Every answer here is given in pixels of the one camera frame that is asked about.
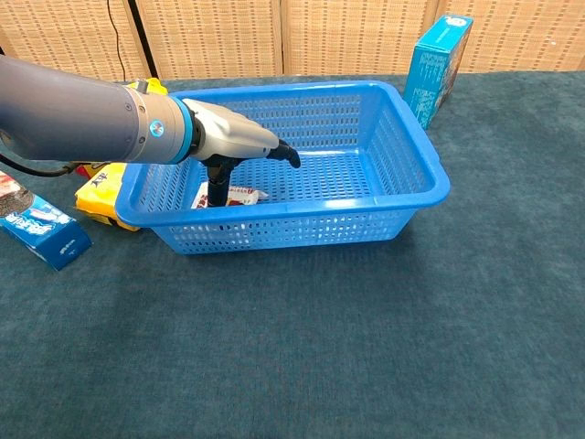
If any blue Oreo cookie box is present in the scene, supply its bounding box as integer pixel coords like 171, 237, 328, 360
0, 171, 92, 272

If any teal table cloth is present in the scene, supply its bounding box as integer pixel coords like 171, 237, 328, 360
0, 70, 585, 439

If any yellow Lipo snack bag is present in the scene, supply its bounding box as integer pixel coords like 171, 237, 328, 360
74, 77, 169, 179

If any blue plastic basket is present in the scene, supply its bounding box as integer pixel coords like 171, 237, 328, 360
113, 80, 452, 255

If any yellow cracker pack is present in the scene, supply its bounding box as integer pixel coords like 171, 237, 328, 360
74, 162, 141, 232

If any thin black hanging cable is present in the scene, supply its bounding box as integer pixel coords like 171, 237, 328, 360
107, 0, 127, 82

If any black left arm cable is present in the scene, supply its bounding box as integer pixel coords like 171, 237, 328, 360
0, 153, 77, 178

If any woven bamboo screen panel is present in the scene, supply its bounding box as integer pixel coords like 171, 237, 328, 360
0, 0, 152, 84
134, 0, 283, 81
281, 0, 441, 77
424, 0, 585, 74

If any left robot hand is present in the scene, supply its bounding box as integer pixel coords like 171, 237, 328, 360
182, 98, 302, 209

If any small white snack packet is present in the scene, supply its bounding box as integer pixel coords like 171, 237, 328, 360
191, 182, 269, 209

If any blue chocolate chip cookie box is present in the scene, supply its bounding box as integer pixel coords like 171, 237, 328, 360
403, 14, 475, 131

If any black tripod pole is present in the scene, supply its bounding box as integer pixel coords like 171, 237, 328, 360
126, 0, 159, 81

